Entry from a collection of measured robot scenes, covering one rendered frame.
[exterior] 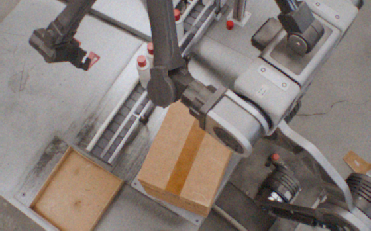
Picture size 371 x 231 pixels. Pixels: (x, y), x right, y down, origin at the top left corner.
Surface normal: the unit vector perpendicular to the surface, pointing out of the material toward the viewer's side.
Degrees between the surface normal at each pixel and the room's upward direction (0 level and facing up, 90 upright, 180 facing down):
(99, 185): 0
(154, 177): 0
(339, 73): 0
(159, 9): 49
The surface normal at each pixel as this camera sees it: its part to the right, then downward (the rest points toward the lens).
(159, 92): -0.52, 0.32
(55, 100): -0.04, -0.37
